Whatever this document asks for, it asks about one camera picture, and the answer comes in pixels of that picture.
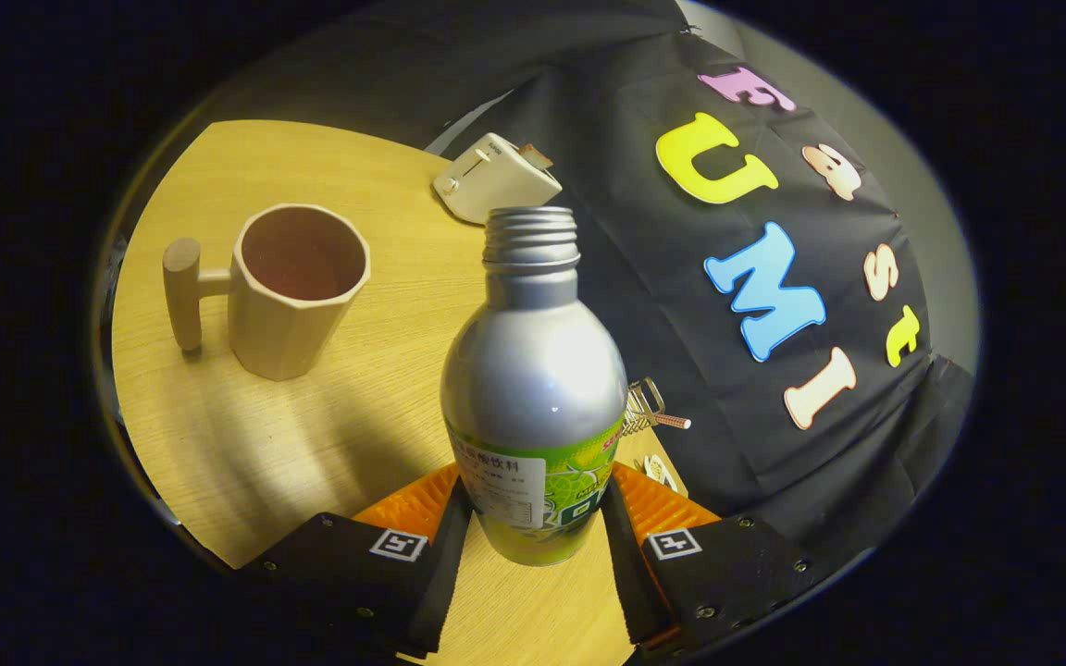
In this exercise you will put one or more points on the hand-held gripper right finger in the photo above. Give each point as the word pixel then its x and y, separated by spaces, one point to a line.
pixel 727 573

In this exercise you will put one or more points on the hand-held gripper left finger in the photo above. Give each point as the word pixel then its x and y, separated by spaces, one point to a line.
pixel 376 583

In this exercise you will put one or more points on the silver juice bottle green label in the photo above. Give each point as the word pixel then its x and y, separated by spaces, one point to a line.
pixel 533 370

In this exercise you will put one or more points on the white divided dish with grains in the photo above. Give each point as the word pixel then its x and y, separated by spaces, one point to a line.
pixel 661 472

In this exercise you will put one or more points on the round wooden table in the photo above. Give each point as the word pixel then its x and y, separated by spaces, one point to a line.
pixel 311 444

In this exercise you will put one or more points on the white toaster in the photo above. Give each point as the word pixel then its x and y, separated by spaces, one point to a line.
pixel 491 180

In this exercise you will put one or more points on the toast slice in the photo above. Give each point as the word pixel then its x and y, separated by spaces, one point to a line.
pixel 538 155

